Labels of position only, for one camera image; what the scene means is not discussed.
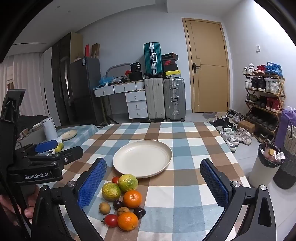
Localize teal suitcase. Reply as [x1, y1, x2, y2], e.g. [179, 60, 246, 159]
[143, 42, 162, 76]

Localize checked tablecloth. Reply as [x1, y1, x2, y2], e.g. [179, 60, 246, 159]
[39, 122, 251, 241]

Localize dark wardrobe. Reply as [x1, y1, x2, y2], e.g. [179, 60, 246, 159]
[51, 32, 72, 127]

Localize silver suitcase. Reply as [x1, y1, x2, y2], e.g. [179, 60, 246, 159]
[163, 78, 186, 122]

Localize grey arched frame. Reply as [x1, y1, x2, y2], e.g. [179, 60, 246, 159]
[106, 63, 131, 79]

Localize white desk with drawers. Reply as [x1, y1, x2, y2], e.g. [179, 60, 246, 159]
[94, 80, 148, 120]

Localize wooden shoe rack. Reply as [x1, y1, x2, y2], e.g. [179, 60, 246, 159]
[244, 73, 285, 137]

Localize small brown round fruit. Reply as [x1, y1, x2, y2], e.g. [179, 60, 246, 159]
[99, 202, 111, 215]

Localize white cylindrical kettle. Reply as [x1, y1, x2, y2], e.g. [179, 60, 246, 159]
[42, 117, 57, 142]

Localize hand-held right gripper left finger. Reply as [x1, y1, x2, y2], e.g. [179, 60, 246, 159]
[31, 158, 107, 241]

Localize tall cardboard box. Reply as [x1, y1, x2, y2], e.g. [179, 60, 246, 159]
[70, 32, 84, 64]

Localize dark grey fridge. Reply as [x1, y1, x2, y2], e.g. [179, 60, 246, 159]
[69, 57, 103, 126]

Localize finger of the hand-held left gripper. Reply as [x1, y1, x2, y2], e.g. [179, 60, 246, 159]
[29, 146, 84, 164]
[17, 139, 58, 158]

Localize purple bag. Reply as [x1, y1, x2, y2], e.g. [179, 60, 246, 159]
[275, 107, 294, 149]

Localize woven basket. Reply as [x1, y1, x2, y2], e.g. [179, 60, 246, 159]
[273, 125, 296, 189]

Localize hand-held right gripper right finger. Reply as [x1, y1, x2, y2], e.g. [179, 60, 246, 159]
[199, 159, 277, 241]

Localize small cream plate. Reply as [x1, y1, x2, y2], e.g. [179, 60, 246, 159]
[62, 130, 78, 141]

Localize person's left hand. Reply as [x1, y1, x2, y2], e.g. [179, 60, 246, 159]
[0, 185, 40, 226]

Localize yellow and white shoe box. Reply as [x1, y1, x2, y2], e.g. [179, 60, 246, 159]
[165, 70, 181, 79]

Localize blue plastic bag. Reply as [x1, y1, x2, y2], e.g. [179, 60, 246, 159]
[99, 76, 114, 86]

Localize scattered sneakers group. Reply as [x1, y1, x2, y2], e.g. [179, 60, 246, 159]
[209, 110, 274, 152]

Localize tan wooden door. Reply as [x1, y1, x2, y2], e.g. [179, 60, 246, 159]
[182, 18, 231, 113]

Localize orange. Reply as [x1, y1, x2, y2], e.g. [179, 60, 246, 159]
[117, 212, 139, 231]
[123, 189, 143, 208]

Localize yellow-green round fruit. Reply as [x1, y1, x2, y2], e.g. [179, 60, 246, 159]
[118, 174, 139, 194]

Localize cream round plate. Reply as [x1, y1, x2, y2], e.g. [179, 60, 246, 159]
[112, 140, 173, 179]

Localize rows of racked shoes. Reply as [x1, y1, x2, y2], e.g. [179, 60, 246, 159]
[242, 64, 284, 137]

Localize white suitcase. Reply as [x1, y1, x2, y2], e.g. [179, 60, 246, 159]
[144, 77, 166, 122]

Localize white curtain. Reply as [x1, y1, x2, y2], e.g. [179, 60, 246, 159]
[0, 54, 44, 116]

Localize green mottled round fruit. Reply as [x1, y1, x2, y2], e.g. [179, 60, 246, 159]
[102, 182, 122, 202]

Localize white trash bin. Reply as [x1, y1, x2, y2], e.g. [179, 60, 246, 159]
[249, 143, 286, 188]

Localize small cardboard box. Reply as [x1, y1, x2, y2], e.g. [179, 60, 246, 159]
[237, 120, 256, 132]

